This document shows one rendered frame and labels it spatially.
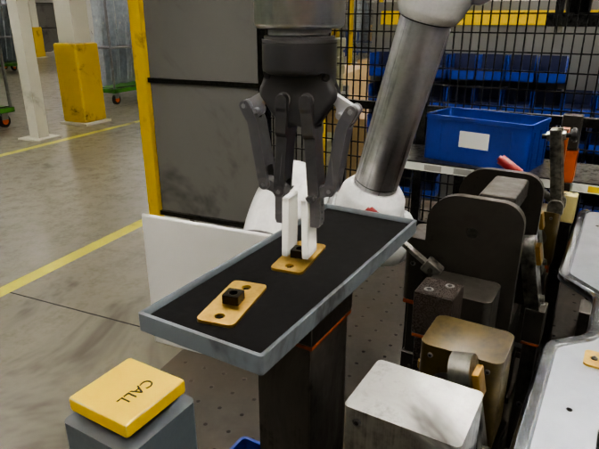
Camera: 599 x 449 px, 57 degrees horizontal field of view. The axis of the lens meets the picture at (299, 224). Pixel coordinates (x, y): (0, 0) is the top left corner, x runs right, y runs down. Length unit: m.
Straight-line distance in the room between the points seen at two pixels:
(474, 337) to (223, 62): 2.90
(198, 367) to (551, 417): 0.78
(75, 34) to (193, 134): 4.95
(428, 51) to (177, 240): 0.63
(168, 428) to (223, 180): 3.15
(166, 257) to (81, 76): 7.15
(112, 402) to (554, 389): 0.52
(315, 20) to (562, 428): 0.50
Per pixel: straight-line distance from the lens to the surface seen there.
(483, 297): 0.75
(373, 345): 1.32
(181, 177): 3.72
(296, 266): 0.60
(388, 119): 1.15
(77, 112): 8.43
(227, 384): 1.20
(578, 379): 0.78
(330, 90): 0.56
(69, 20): 8.36
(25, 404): 2.50
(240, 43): 3.33
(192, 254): 1.19
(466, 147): 1.62
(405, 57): 1.12
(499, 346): 0.65
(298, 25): 0.53
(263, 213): 1.27
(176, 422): 0.44
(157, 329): 0.52
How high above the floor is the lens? 1.42
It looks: 21 degrees down
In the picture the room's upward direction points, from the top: straight up
